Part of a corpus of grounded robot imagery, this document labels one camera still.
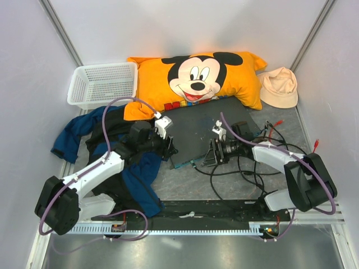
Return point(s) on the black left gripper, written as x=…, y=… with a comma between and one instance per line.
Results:
x=166, y=147

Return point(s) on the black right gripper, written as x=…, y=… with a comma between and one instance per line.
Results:
x=212, y=157

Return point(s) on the dark grey network switch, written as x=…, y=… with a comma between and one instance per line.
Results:
x=192, y=126

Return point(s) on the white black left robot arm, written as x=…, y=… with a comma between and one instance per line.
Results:
x=75, y=187

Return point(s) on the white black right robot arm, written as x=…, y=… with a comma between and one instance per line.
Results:
x=309, y=184

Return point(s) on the orange Mickey Mouse pillow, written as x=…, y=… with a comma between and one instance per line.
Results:
x=170, y=83

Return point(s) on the blue and black jacket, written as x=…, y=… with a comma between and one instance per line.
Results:
x=130, y=189

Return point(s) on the white plastic mesh basket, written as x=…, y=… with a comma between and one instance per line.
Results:
x=96, y=85

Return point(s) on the beige bucket hat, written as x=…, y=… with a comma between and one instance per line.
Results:
x=279, y=88

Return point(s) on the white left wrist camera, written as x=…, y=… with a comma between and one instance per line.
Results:
x=162, y=125

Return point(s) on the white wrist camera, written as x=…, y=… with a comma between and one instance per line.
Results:
x=162, y=125
x=219, y=130

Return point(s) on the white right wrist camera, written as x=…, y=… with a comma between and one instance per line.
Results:
x=219, y=130

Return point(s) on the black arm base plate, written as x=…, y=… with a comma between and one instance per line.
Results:
x=190, y=215

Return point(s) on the aluminium frame rail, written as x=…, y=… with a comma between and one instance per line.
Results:
x=65, y=215

